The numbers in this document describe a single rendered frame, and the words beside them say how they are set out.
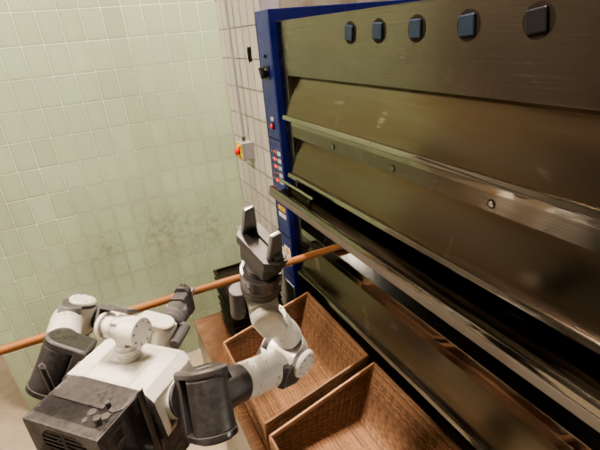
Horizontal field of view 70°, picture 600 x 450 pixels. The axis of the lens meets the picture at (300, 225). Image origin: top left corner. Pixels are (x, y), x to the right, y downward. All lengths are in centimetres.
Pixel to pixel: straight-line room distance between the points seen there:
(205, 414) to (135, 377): 19
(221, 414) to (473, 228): 75
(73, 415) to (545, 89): 112
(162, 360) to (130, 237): 184
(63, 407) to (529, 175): 107
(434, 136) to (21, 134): 212
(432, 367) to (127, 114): 204
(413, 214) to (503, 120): 41
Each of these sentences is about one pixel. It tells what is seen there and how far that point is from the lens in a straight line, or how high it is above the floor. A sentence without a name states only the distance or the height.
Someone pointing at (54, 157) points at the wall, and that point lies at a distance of 271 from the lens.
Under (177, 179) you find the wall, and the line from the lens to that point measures 279.
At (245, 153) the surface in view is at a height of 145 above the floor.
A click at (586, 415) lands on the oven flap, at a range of 97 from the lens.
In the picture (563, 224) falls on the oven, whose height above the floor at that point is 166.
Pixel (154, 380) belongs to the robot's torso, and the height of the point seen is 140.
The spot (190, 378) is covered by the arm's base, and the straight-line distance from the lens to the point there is 98.
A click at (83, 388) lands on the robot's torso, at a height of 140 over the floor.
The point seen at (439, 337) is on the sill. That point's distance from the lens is 144.
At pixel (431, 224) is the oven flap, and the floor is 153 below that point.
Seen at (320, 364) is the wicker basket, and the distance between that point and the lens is 217.
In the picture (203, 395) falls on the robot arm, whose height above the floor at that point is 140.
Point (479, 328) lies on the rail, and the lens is 106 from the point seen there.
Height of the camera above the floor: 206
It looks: 24 degrees down
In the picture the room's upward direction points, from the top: 5 degrees counter-clockwise
